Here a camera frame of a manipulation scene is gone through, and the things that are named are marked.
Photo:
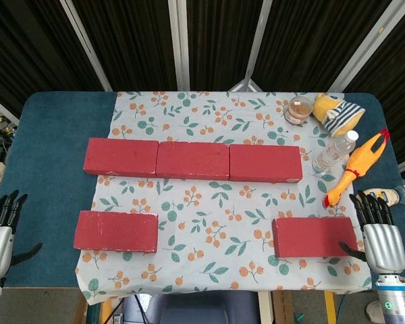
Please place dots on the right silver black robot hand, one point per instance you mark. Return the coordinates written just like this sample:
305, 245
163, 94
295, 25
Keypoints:
384, 246

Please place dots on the red foam brick white scuffs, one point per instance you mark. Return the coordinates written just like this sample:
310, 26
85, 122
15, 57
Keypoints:
116, 231

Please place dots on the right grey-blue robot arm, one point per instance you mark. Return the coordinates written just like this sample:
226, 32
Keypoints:
393, 297

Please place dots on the beige plastic bottle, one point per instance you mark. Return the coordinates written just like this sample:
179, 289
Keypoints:
391, 196

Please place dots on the yellow rubber chicken toy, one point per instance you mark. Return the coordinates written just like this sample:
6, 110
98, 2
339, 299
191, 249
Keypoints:
357, 162

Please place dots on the blue felt table cover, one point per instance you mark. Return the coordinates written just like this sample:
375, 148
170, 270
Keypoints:
54, 152

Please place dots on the clear plastic water bottle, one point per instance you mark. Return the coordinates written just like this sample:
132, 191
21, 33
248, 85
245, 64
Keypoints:
334, 152

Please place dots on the yellow plush toy striped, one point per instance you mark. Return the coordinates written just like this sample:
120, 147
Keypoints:
339, 113

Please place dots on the red foam brick chipped corner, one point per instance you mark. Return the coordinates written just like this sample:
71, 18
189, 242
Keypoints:
265, 163

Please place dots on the clear jar orange contents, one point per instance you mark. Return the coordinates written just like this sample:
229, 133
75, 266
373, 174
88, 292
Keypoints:
298, 110

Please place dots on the floral printed tablecloth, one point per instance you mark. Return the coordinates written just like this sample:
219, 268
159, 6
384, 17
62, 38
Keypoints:
216, 209

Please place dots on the grey-blue robot torso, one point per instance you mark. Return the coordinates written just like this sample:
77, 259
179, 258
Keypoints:
195, 308

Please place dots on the white frame post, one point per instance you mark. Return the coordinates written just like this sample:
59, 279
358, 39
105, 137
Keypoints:
87, 47
179, 44
258, 44
364, 47

